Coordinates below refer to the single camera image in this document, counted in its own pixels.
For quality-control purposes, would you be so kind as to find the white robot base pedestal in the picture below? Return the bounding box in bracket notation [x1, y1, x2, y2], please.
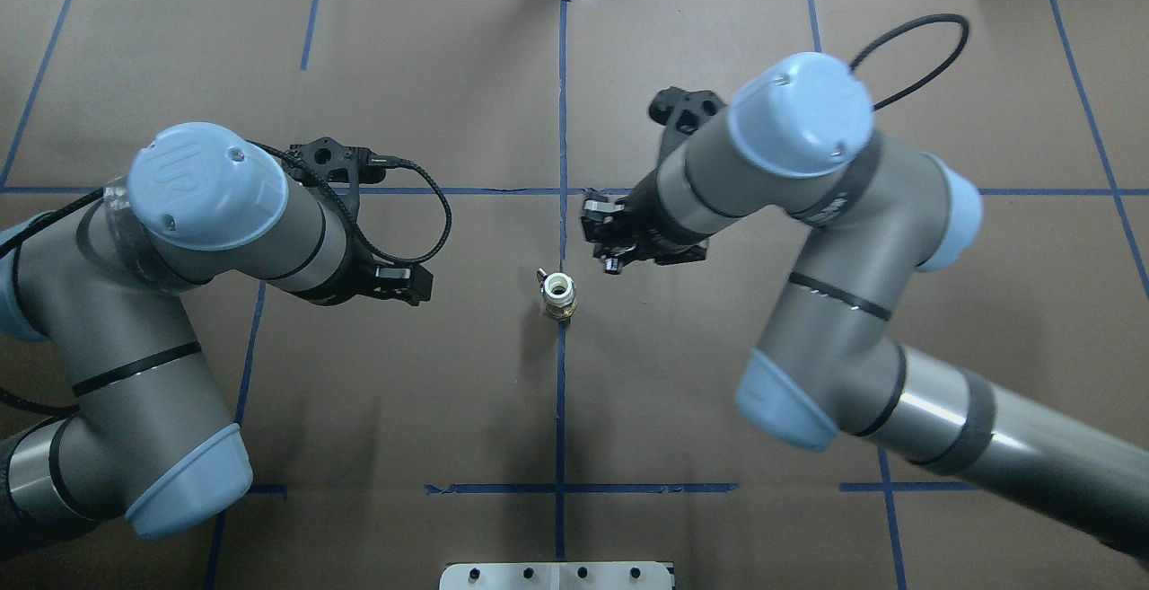
[438, 561, 677, 589]

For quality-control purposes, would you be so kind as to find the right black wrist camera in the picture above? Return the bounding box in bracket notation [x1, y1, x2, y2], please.
[647, 86, 727, 167]

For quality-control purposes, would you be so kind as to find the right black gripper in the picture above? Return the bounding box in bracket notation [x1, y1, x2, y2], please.
[580, 186, 707, 275]

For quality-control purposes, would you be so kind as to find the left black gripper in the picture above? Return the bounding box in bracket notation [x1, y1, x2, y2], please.
[304, 251, 434, 306]

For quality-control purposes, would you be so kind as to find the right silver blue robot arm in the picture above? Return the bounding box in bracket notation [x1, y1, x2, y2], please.
[580, 51, 1148, 564]

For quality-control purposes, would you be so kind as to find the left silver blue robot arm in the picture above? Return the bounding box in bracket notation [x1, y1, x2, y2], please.
[3, 122, 434, 561]

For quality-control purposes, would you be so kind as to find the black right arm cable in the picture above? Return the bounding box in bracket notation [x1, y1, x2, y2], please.
[848, 13, 972, 113]

